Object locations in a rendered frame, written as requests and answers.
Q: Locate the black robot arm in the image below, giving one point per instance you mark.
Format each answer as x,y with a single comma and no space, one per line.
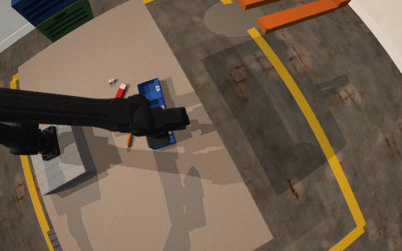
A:
25,110

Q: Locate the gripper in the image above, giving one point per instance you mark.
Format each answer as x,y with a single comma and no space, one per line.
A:
153,142

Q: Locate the orange aa battery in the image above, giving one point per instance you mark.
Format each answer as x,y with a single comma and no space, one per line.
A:
128,140

